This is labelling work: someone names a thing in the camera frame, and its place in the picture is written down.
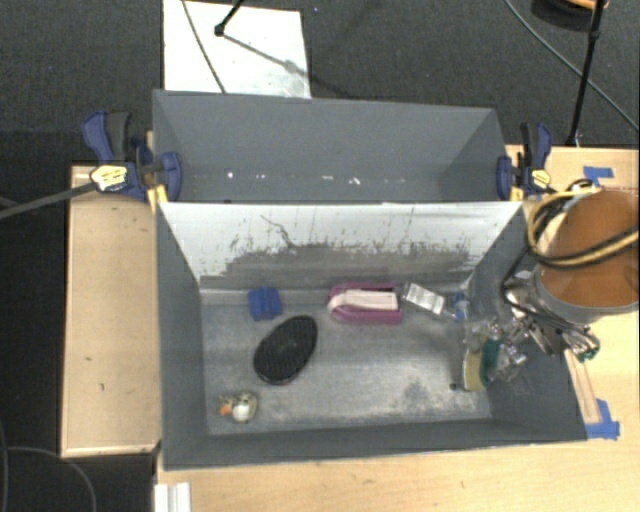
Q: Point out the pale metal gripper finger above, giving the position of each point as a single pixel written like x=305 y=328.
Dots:
x=510 y=362
x=482 y=331

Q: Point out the yellow and green sponge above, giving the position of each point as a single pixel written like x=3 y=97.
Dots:
x=474 y=367

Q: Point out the clear plastic bottle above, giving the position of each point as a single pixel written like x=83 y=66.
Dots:
x=425 y=299

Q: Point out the purple and white case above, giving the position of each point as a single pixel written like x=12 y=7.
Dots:
x=367 y=304

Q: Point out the grey metal bin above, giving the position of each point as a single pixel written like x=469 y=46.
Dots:
x=350 y=360

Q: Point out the black oval brush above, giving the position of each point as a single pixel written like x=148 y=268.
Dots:
x=285 y=350

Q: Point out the blue toy block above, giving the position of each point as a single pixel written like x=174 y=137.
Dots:
x=264 y=303

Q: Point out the small white toy duck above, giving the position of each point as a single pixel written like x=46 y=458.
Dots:
x=241 y=407

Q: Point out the pale wood board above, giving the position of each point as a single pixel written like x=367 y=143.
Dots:
x=110 y=310

